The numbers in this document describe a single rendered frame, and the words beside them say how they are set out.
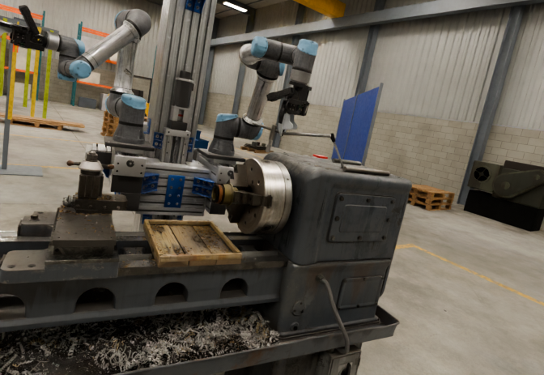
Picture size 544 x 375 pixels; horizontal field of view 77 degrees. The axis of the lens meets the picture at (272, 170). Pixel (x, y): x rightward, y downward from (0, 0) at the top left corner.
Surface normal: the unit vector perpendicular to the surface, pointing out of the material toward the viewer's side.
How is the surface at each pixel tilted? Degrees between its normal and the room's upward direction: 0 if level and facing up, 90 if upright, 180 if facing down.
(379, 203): 90
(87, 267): 88
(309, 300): 90
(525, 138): 90
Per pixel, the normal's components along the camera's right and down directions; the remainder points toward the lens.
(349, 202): 0.47, 0.22
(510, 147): -0.80, -0.07
